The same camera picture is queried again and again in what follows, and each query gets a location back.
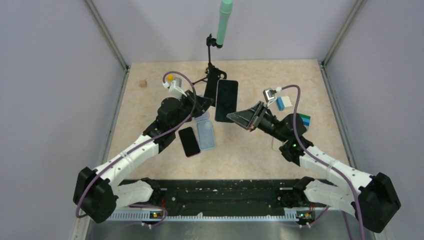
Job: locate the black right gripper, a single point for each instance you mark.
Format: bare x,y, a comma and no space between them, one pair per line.
248,119

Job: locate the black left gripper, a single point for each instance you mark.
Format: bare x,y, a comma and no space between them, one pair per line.
202,105

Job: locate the black smartphone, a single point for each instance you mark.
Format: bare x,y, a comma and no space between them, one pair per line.
226,100
189,142

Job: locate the light blue phone case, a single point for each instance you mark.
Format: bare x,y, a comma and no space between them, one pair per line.
205,135

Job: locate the lilac phone case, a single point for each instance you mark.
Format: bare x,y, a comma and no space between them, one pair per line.
203,117

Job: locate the black phone case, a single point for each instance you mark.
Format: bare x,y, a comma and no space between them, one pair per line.
211,86

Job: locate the clear phone case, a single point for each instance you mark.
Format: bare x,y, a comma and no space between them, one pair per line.
276,144

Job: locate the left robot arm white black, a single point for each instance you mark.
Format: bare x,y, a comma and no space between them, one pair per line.
100,191

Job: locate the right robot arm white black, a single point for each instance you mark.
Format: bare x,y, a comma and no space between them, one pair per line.
371,199

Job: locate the black mini tripod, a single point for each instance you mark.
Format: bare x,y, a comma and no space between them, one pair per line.
208,56

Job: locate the blue white toy block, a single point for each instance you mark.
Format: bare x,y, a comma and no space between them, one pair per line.
283,102

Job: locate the yellow cube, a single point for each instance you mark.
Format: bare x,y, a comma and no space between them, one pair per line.
170,78

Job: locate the green blue grey block stack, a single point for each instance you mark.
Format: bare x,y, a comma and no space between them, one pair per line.
306,119

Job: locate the brown wooden cube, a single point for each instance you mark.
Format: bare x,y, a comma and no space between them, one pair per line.
143,84

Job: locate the mint green microphone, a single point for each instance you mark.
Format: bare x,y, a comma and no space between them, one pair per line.
225,10

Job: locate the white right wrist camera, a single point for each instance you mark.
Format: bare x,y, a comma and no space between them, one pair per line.
270,95

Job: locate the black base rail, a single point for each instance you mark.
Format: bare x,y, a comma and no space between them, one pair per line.
219,200

